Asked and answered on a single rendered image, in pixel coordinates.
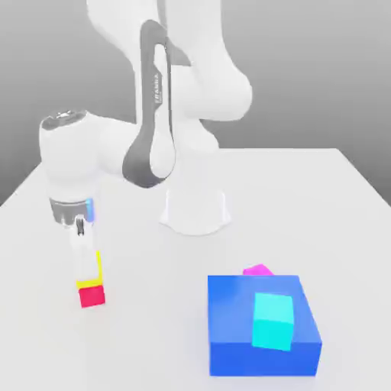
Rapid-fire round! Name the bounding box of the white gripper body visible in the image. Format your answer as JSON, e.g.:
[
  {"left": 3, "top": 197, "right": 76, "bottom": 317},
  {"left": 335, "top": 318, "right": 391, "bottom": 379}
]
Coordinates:
[{"left": 69, "top": 214, "right": 99, "bottom": 283}]

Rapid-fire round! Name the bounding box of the small yellow cube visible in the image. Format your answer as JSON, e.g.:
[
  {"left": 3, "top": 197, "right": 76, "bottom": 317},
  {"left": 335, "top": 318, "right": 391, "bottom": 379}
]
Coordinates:
[{"left": 76, "top": 250, "right": 104, "bottom": 290}]

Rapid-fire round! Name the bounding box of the small red cube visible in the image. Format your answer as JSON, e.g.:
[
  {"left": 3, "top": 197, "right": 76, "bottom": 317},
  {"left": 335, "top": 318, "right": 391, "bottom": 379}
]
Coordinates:
[{"left": 78, "top": 285, "right": 107, "bottom": 309}]

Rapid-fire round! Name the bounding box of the small magenta cube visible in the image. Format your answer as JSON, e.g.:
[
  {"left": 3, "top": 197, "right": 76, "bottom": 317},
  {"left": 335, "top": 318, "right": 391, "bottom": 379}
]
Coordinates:
[{"left": 243, "top": 263, "right": 275, "bottom": 276}]

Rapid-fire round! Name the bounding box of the small cyan cube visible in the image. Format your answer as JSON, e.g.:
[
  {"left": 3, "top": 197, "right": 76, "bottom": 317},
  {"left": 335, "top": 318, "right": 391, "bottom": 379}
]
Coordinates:
[{"left": 250, "top": 292, "right": 295, "bottom": 353}]

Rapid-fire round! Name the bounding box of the large blue box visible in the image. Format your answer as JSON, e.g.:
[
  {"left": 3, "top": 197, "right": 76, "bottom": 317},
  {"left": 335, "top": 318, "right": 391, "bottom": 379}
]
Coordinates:
[{"left": 207, "top": 274, "right": 323, "bottom": 377}]

